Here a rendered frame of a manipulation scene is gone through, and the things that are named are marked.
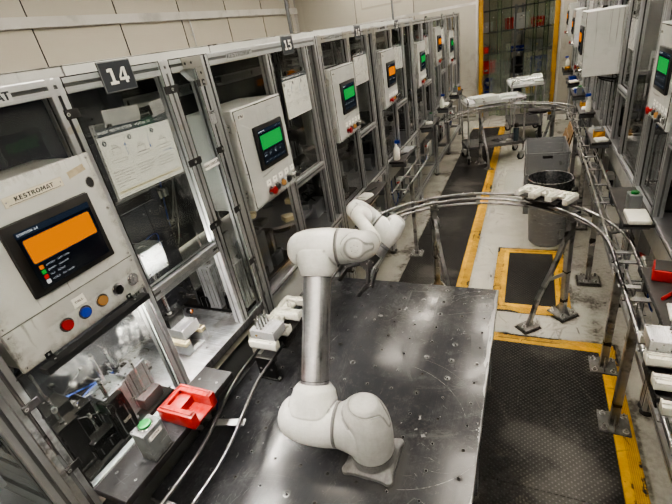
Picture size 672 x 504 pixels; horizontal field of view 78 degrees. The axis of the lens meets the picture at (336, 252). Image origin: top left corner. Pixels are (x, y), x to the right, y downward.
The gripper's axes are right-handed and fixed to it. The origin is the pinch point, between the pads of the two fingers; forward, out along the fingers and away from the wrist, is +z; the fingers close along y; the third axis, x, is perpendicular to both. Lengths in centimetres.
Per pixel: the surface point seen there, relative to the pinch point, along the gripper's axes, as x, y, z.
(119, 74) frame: 117, 44, -17
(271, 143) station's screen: 39, 60, -33
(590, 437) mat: -89, -116, -11
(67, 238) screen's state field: 117, 14, 27
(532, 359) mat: -122, -70, -26
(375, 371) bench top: -0.9, -36.0, 21.5
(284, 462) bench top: 36, -43, 60
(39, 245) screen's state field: 123, 11, 30
